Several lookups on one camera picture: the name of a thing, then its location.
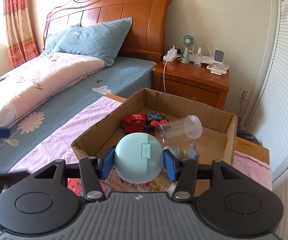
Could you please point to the pink towel mat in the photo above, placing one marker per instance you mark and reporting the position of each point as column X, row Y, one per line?
column 58, row 145

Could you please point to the blue pillow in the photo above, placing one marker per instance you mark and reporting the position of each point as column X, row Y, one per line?
column 102, row 40

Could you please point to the grey toy animal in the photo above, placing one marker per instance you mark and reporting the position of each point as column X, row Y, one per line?
column 191, row 153

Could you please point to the light blue round case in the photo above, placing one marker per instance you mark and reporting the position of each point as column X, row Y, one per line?
column 138, row 158

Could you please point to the pink quilt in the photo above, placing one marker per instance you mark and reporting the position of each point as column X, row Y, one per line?
column 29, row 85

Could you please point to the clear plastic jar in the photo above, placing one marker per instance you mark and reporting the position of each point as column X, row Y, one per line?
column 178, row 132

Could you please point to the small spray bottle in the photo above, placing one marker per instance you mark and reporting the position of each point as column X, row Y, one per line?
column 198, row 57

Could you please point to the cardboard box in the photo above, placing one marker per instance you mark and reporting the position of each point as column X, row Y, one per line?
column 146, row 110

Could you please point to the orange patterned curtain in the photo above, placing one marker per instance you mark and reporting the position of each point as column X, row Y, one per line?
column 20, row 45

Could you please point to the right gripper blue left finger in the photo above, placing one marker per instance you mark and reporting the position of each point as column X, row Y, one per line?
column 92, row 171

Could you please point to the small clock on stand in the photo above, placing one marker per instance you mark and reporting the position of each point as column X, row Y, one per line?
column 218, row 58

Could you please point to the white router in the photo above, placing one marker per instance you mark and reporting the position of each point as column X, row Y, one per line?
column 205, row 59

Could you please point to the white louvered closet door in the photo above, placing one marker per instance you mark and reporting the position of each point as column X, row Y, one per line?
column 269, row 120

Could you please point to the white power strip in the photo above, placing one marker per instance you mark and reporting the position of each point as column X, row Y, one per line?
column 172, row 55

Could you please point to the red black toy train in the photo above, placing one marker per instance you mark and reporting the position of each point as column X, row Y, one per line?
column 144, row 123

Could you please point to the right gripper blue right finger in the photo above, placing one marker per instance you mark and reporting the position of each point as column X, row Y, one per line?
column 184, row 172

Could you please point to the wooden nightstand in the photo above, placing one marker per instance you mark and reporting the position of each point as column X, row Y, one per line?
column 191, row 82

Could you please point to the green desk fan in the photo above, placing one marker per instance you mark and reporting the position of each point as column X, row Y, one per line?
column 188, row 42

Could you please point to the wall power socket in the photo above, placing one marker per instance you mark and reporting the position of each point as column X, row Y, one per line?
column 243, row 93

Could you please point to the wooden headboard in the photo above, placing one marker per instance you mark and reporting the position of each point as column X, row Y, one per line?
column 146, row 38

